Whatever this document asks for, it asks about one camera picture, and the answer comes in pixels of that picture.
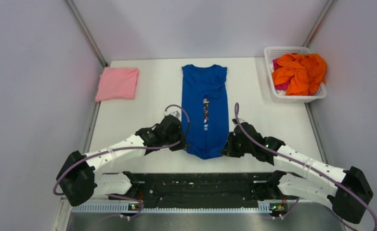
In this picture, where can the right corner frame post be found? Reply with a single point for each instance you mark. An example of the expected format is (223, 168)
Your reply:
(314, 30)

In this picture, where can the magenta garment in basket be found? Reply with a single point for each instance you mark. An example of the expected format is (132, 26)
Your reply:
(284, 85)

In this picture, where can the aluminium frame rail front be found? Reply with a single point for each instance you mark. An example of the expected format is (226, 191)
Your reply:
(139, 204)

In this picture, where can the folded pink t shirt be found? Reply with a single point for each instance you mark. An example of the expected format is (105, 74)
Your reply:
(117, 83)

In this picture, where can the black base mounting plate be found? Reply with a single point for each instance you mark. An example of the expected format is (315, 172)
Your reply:
(203, 190)

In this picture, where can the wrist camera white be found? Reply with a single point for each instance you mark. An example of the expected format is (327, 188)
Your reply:
(175, 114)
(237, 121)

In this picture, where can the left corner frame post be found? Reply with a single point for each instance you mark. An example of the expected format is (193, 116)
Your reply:
(85, 32)

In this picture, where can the white plastic laundry basket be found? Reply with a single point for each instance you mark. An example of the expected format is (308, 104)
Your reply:
(271, 53)

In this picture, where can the corner frame post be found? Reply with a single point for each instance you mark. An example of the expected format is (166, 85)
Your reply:
(314, 30)
(85, 32)

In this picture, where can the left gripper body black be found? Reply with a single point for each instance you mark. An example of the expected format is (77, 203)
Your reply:
(175, 138)

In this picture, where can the orange t shirt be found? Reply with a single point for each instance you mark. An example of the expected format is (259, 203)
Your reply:
(305, 73)

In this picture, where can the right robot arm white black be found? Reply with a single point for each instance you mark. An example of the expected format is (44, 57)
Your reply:
(345, 191)

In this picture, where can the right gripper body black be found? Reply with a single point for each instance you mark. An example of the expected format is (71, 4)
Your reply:
(239, 148)

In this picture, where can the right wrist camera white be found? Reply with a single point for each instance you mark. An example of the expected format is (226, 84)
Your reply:
(237, 121)

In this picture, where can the blue printed t shirt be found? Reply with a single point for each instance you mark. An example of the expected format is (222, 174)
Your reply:
(204, 98)

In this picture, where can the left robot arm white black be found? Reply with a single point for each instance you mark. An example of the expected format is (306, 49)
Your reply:
(98, 173)

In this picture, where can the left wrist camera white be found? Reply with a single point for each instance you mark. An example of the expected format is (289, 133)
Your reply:
(175, 114)

